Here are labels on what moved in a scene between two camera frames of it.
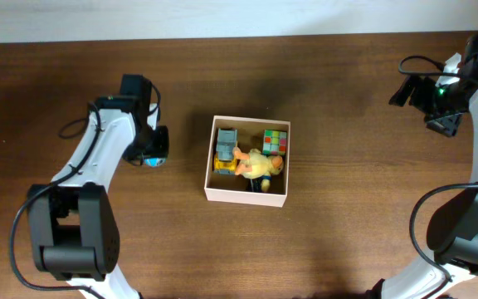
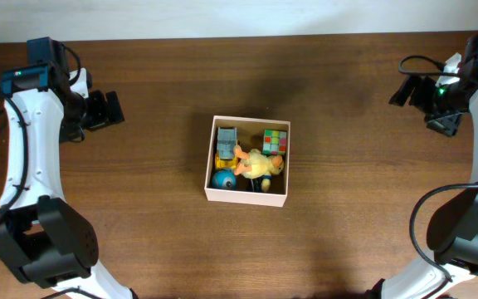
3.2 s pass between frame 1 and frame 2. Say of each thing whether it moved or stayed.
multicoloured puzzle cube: stayed
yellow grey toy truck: stayed
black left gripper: moved
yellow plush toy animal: stayed
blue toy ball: moved
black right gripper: stayed
